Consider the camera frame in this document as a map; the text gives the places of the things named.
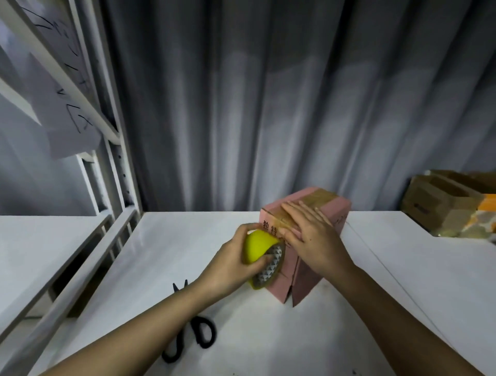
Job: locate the person's right hand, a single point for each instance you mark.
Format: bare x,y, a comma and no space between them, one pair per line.
322,248

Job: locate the person's left hand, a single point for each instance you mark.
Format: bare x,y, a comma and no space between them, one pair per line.
229,267

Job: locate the yellow tape roll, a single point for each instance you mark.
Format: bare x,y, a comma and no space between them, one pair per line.
260,246

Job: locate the pink lettered cardboard box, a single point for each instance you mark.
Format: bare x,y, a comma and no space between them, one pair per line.
318,203

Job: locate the black scissors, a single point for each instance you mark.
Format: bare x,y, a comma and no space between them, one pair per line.
190,333

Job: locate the small brown labelled carton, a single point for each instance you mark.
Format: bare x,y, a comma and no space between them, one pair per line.
438,205

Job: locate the orange and white carton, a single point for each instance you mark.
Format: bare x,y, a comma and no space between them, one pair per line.
482,221

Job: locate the person's right forearm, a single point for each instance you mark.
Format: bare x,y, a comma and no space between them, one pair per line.
403,329

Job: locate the person's left forearm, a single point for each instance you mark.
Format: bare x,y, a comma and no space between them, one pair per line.
124,337

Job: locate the white metal shelf rack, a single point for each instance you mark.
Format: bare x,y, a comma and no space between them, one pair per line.
108,155

